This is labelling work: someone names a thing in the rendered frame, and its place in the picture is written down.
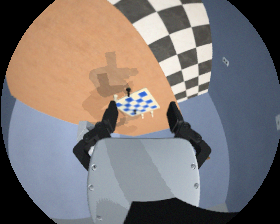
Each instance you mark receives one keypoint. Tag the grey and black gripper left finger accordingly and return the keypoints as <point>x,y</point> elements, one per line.
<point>102,129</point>

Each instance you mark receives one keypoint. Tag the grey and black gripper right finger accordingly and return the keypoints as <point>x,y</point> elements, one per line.
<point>183,130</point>

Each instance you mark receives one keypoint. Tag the blue and cream chessboard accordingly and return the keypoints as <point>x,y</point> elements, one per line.
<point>141,100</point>

